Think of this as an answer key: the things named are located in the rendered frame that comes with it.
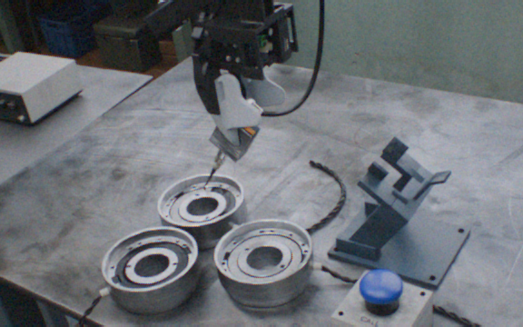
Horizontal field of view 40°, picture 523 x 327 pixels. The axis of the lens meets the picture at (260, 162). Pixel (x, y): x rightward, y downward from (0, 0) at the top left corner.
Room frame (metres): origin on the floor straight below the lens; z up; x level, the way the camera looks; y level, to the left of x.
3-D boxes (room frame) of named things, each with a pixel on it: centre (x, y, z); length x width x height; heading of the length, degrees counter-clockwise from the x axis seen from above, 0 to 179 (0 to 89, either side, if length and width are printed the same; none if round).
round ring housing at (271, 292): (0.59, 0.01, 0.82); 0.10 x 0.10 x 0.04
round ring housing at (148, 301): (0.60, 0.14, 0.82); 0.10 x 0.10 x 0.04
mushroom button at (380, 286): (0.48, -0.09, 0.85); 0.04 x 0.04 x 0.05
